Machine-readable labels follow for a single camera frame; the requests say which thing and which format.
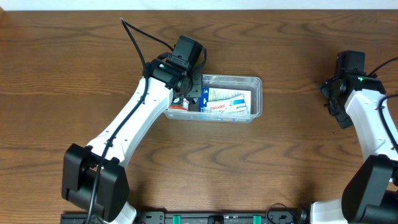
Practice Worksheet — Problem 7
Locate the red medicine box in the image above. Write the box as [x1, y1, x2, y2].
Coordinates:
[169, 98, 189, 111]

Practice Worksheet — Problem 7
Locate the dark brown medicine bottle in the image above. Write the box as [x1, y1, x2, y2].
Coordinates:
[187, 98, 199, 111]

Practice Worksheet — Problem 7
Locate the white Panadol box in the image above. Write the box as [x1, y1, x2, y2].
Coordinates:
[206, 95, 248, 114]

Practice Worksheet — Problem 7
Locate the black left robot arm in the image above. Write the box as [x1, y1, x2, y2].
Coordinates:
[62, 35, 206, 223]

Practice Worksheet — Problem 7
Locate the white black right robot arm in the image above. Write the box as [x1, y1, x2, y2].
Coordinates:
[300, 50, 397, 223]

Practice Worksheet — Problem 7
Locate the clear plastic container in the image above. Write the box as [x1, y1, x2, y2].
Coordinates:
[164, 75, 262, 123]

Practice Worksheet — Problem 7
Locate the black mounting rail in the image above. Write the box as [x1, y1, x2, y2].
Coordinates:
[60, 210, 312, 224]

